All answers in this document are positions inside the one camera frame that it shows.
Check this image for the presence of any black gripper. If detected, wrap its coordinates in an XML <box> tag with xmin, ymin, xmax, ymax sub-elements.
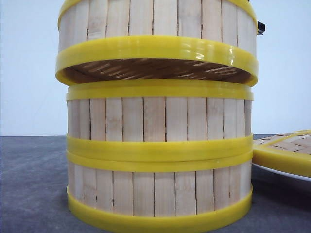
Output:
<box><xmin>257</xmin><ymin>21</ymin><xmax>265</xmax><ymax>35</ymax></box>

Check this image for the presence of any woven bamboo steamer lid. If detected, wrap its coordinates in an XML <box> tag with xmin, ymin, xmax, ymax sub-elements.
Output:
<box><xmin>252</xmin><ymin>130</ymin><xmax>311</xmax><ymax>177</ymax></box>

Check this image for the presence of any white plate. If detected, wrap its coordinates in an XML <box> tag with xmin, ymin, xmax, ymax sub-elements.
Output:
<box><xmin>253</xmin><ymin>163</ymin><xmax>311</xmax><ymax>182</ymax></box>

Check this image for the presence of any front bamboo steamer basket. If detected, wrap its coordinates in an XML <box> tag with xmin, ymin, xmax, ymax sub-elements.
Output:
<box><xmin>67</xmin><ymin>152</ymin><xmax>252</xmax><ymax>227</ymax></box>

